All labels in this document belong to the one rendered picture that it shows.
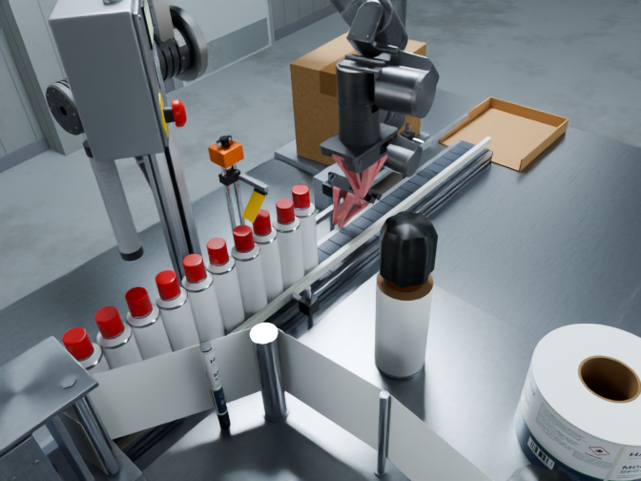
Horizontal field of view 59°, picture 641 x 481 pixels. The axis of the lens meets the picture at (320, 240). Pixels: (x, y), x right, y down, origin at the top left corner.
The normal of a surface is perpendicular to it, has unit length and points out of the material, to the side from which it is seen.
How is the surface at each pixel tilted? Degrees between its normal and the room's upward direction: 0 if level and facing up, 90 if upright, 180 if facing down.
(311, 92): 90
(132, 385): 90
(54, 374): 0
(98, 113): 90
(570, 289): 0
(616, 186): 0
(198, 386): 90
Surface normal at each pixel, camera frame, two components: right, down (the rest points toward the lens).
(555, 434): -0.84, 0.36
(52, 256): -0.04, -0.78
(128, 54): 0.22, 0.60
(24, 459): 0.74, 0.40
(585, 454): -0.49, 0.56
